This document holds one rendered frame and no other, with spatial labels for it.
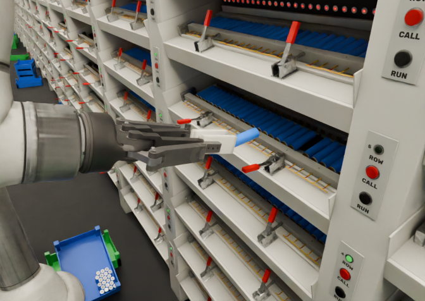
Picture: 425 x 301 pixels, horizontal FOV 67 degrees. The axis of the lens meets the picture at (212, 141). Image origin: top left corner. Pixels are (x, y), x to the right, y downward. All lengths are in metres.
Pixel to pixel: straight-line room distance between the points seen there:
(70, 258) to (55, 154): 1.33
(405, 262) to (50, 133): 0.47
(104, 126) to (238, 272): 0.67
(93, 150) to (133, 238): 1.48
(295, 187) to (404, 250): 0.19
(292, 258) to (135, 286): 1.02
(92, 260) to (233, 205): 0.96
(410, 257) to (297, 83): 0.30
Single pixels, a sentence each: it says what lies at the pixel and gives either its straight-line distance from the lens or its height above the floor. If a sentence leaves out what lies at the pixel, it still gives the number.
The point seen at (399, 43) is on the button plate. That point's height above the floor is 1.18.
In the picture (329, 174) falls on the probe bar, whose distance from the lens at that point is 0.60.
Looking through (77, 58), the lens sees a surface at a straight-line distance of 2.32.
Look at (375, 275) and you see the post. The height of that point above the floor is 0.86.
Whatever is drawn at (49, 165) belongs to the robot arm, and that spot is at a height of 1.07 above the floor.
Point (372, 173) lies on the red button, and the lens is 0.47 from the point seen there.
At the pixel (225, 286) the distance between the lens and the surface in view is 1.15.
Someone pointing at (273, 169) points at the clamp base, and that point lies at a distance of 0.64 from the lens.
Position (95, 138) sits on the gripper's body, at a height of 1.08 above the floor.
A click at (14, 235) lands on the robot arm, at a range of 0.99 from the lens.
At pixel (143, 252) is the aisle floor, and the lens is 1.76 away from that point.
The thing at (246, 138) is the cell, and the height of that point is 1.01.
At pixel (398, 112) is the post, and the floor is 1.10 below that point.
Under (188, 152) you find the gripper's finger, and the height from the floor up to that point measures 1.04.
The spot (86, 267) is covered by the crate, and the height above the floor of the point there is 0.07.
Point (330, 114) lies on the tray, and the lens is 0.50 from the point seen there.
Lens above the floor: 1.24
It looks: 27 degrees down
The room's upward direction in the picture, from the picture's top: straight up
